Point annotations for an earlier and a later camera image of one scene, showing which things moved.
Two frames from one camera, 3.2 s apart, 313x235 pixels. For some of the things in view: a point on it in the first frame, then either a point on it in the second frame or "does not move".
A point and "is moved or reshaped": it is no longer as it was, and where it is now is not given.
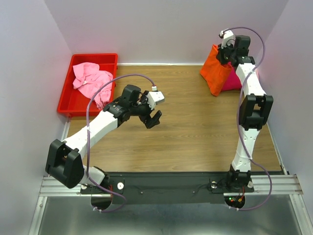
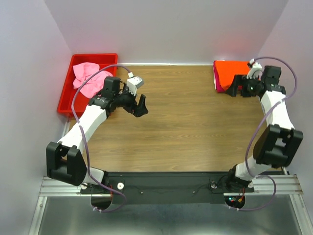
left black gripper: (153, 121) → (137, 110)
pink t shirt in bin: (89, 79) does not move
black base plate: (167, 188) does not move
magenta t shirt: (233, 82) → (219, 89)
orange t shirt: (215, 73) is moved or reshaped
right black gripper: (220, 52) → (239, 80)
